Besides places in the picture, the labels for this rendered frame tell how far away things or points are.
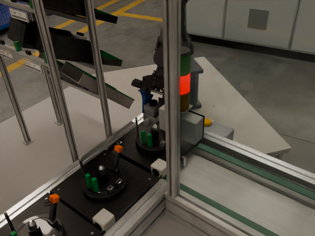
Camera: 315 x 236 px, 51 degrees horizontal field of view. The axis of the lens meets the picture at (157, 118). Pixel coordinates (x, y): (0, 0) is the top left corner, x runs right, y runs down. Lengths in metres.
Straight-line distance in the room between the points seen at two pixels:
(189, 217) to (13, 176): 0.68
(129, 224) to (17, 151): 0.67
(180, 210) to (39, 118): 0.86
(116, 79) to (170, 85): 1.08
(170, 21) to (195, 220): 0.58
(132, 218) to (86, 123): 0.66
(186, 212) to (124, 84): 0.95
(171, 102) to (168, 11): 0.22
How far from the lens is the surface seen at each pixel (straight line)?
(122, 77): 1.84
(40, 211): 1.04
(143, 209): 0.99
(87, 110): 1.60
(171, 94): 0.78
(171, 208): 1.05
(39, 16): 0.96
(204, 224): 1.01
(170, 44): 0.72
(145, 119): 1.09
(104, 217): 0.95
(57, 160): 1.35
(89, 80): 1.17
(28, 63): 1.12
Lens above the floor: 1.73
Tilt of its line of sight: 35 degrees down
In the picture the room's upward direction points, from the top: 3 degrees counter-clockwise
